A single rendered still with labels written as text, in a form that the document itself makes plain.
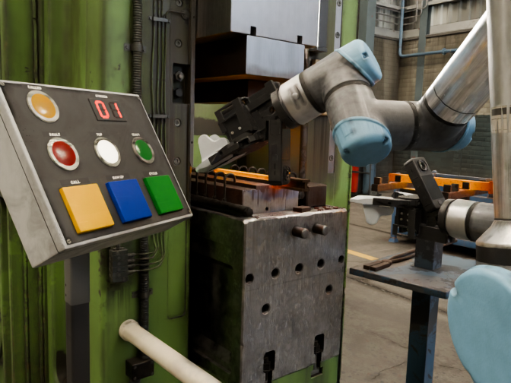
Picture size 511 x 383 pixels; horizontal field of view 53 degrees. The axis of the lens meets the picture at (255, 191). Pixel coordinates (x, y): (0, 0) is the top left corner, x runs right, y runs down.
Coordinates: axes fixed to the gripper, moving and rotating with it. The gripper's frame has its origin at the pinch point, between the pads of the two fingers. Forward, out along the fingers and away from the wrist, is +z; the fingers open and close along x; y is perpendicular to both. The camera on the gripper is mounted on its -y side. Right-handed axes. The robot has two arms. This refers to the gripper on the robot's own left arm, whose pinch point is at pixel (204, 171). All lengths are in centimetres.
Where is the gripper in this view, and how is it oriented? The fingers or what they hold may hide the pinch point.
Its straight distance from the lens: 93.6
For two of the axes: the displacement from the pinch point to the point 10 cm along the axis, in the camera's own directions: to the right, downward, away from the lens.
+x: -4.3, 1.0, -9.0
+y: -4.2, -9.0, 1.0
